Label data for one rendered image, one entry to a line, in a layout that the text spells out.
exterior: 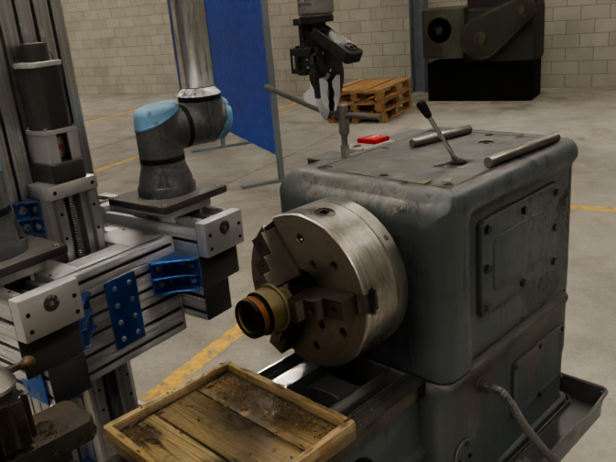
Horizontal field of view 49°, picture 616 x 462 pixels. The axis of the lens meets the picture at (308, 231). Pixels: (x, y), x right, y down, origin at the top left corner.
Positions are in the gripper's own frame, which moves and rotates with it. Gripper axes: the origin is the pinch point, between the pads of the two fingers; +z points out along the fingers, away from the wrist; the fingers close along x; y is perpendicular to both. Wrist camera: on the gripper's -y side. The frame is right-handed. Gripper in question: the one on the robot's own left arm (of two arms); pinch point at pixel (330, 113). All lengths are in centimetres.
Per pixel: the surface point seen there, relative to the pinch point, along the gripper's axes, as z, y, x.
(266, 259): 21.9, -8.1, 29.5
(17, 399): 27, -6, 77
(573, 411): 84, -38, -45
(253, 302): 26.4, -12.5, 37.5
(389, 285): 27.1, -27.1, 17.3
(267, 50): 18, 356, -315
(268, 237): 18.8, -6.0, 26.7
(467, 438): 68, -33, 0
